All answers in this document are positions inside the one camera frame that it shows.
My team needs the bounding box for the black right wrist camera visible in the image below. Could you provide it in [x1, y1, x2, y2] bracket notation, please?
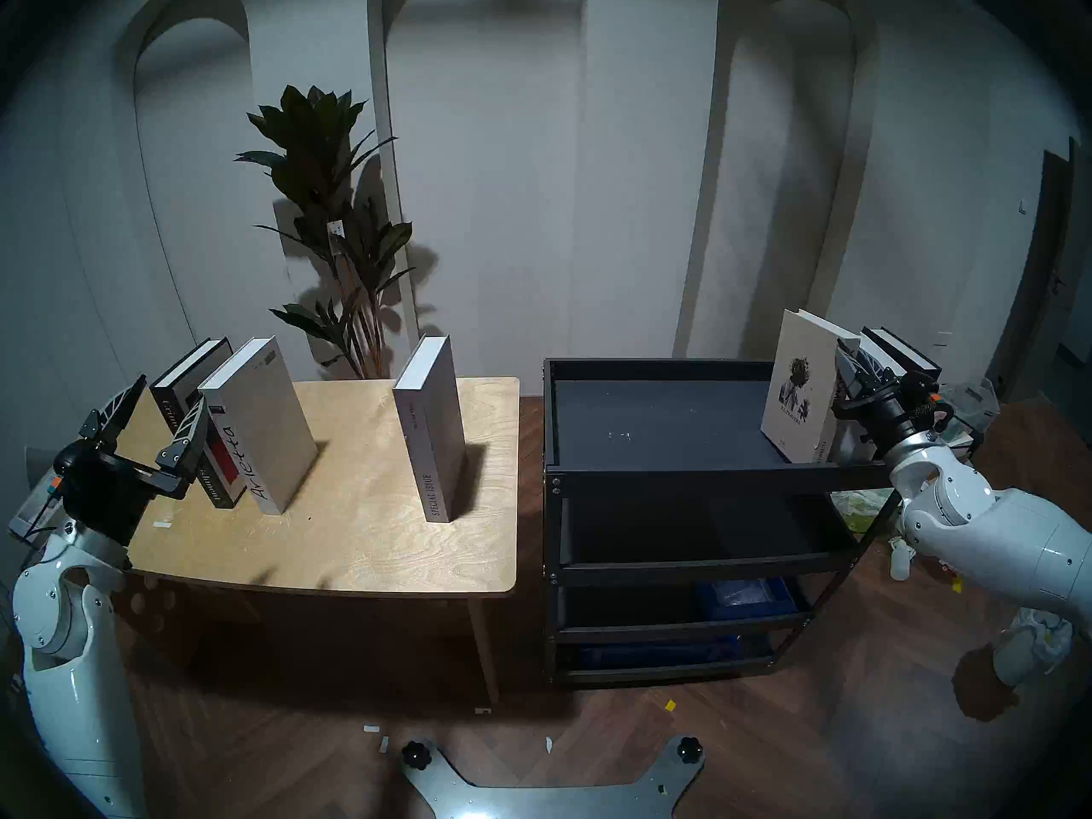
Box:
[909, 372, 955, 421]

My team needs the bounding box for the blue plastic bin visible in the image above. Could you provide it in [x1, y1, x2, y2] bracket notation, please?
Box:
[708, 577, 799, 618]

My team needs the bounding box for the grey Special Issue book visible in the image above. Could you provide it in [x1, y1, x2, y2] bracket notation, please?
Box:
[392, 334, 468, 524]

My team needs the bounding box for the dark room door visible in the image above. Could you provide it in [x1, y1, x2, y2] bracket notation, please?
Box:
[990, 139, 1092, 404]

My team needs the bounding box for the dark green potted plant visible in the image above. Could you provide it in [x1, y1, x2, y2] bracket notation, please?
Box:
[235, 84, 419, 379]

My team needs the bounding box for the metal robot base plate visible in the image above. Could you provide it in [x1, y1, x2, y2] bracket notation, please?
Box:
[399, 736, 707, 819]

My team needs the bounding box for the white Welcome book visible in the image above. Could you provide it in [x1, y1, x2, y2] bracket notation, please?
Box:
[759, 308, 863, 465]

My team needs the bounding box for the black Crime and Punishment book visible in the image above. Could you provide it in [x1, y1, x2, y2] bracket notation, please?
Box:
[149, 338, 248, 509]

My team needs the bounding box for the white Arietta book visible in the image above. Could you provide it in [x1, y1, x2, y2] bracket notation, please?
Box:
[197, 337, 319, 515]

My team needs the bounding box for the black metal shelf cart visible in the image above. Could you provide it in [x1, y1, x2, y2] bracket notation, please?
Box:
[543, 358, 905, 686]

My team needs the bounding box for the light wooden table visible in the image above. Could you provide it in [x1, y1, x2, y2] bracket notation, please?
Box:
[111, 376, 521, 703]

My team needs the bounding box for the clear plastic storage box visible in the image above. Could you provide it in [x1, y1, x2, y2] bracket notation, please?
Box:
[947, 380, 1001, 439]

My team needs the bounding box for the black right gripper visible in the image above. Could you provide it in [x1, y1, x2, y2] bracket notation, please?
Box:
[832, 346, 926, 451]

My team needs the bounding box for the white bagged trash bin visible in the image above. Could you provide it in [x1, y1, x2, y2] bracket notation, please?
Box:
[992, 608, 1074, 688]

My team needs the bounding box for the black Century book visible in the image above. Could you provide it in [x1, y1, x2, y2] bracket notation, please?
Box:
[862, 327, 942, 383]

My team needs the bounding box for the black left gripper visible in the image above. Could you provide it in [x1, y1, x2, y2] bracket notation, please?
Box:
[53, 375, 210, 545]

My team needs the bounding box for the thin grey cover book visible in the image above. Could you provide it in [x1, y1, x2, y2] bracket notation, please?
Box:
[9, 472, 65, 545]

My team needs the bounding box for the green plastic bag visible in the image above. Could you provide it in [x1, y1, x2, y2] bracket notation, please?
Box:
[832, 489, 895, 532]

